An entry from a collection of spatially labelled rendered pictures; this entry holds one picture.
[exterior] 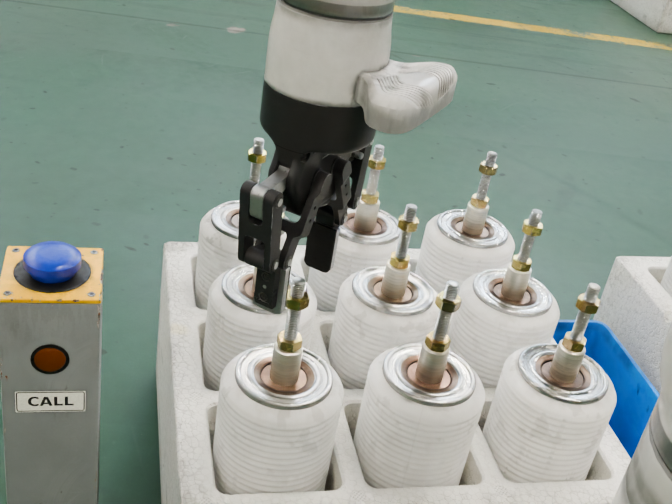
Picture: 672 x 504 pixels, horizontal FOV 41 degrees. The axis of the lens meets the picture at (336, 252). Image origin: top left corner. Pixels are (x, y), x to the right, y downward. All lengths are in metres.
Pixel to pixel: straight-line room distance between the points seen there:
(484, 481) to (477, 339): 0.15
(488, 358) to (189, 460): 0.29
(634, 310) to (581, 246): 0.44
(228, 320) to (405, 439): 0.18
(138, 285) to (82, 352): 0.55
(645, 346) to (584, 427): 0.36
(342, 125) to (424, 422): 0.26
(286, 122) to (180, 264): 0.42
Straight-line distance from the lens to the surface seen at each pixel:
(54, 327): 0.66
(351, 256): 0.87
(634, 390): 1.06
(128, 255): 1.28
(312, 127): 0.54
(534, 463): 0.77
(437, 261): 0.92
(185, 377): 0.79
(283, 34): 0.53
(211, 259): 0.87
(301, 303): 0.64
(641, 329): 1.10
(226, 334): 0.77
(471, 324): 0.83
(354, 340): 0.80
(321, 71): 0.53
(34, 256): 0.67
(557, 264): 1.46
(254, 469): 0.69
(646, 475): 0.37
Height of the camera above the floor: 0.69
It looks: 31 degrees down
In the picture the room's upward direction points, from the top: 10 degrees clockwise
